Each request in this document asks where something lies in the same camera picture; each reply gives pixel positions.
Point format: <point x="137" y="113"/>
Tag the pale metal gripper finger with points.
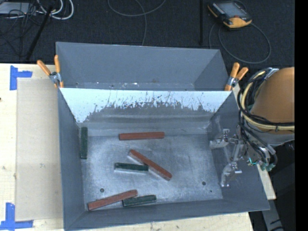
<point x="228" y="174"/>
<point x="219" y="141"/>

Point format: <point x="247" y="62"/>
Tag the grey metal bin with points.
<point x="154" y="157"/>

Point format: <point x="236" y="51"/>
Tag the red-brown flat block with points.
<point x="151" y="164"/>
<point x="142" y="136"/>
<point x="111" y="200"/>

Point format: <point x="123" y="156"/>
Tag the dark green flat block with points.
<point x="139" y="200"/>
<point x="131" y="167"/>
<point x="84" y="143"/>

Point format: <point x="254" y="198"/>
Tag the pale wood flat board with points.
<point x="38" y="148"/>

